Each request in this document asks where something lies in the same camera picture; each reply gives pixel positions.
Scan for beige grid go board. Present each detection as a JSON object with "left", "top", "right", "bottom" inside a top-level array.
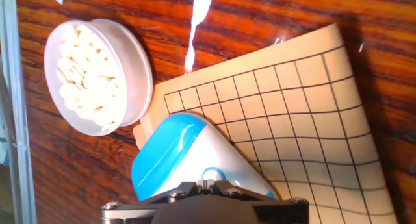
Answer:
[{"left": 132, "top": 22, "right": 399, "bottom": 224}]

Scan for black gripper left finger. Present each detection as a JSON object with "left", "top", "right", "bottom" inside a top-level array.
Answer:
[{"left": 100, "top": 179, "right": 207, "bottom": 224}]

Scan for white bowl of white stones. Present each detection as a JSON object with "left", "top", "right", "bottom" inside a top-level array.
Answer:
[{"left": 43, "top": 18, "right": 154, "bottom": 137}]

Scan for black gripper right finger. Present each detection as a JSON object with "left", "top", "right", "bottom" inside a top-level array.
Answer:
[{"left": 205, "top": 179, "right": 310, "bottom": 224}]

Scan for blue and white desk lamp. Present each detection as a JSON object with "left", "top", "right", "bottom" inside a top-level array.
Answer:
[{"left": 131, "top": 112, "right": 279, "bottom": 203}]

